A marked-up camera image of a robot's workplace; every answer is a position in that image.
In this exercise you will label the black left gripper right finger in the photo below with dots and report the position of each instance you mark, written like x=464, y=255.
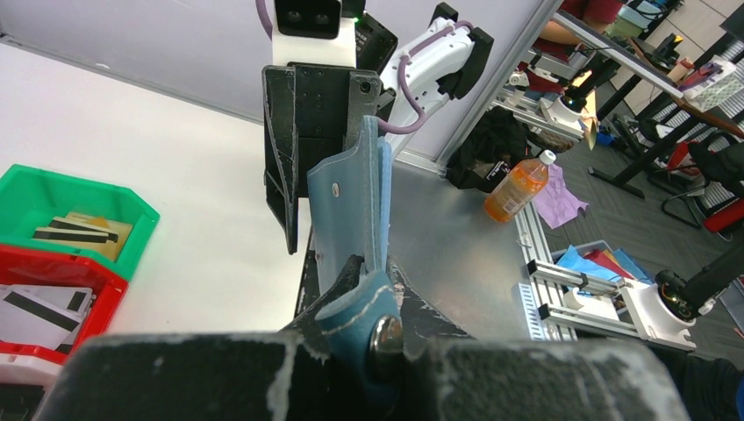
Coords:
x=448, y=375

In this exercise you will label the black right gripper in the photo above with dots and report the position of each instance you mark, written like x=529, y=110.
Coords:
x=307, y=115

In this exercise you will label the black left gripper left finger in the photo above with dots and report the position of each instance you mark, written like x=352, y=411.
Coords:
x=284, y=375

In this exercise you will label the blue leather card holder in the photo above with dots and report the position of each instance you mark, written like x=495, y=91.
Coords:
x=349, y=196

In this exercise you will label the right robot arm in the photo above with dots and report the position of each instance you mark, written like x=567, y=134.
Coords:
x=442, y=64

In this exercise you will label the gold cards in green bin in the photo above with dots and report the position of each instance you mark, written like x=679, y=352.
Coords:
x=97, y=234

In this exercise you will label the white magnetic stripe cards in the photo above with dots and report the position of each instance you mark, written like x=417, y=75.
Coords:
x=46, y=316

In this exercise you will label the purple cloth on floor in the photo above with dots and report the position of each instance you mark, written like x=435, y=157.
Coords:
x=555, y=204

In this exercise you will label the orange drink bottle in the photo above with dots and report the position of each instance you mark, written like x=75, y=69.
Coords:
x=520, y=186

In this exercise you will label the green plastic bin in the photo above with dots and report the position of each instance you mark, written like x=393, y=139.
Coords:
x=32, y=197

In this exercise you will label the white plastic bin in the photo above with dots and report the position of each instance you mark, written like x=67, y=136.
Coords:
x=25, y=379

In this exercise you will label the red plastic bin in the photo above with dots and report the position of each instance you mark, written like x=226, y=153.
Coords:
x=27, y=266

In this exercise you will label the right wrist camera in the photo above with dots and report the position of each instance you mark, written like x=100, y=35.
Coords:
x=318, y=32

